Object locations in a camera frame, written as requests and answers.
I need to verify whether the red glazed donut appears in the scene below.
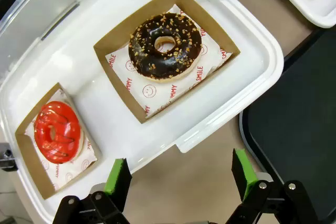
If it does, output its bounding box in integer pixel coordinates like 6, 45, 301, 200
33, 101, 85, 164

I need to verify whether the white printed paper liner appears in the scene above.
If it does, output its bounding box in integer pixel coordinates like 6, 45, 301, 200
25, 89, 98, 192
104, 3, 233, 119

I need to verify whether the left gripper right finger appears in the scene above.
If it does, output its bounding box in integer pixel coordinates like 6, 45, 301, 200
225, 148, 320, 224

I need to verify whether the white display tray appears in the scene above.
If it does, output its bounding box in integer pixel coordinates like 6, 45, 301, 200
262, 0, 336, 28
0, 0, 285, 224

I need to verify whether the chocolate donut with nuts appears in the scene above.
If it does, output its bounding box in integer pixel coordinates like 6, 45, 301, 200
128, 12, 203, 83

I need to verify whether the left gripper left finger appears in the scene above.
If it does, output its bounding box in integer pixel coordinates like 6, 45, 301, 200
52, 157, 132, 224

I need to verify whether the black serving tray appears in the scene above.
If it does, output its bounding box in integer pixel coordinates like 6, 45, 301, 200
238, 27, 336, 222

